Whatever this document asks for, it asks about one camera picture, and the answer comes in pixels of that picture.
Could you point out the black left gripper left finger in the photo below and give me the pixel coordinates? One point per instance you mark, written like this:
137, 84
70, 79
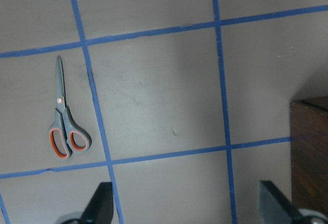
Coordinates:
100, 208

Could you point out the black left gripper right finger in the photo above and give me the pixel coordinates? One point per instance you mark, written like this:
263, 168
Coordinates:
274, 207

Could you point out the grey orange scissors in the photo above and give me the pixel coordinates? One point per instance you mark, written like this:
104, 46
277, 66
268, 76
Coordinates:
65, 135

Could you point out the dark wooden drawer cabinet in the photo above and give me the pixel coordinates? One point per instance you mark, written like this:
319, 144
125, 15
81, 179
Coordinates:
308, 126

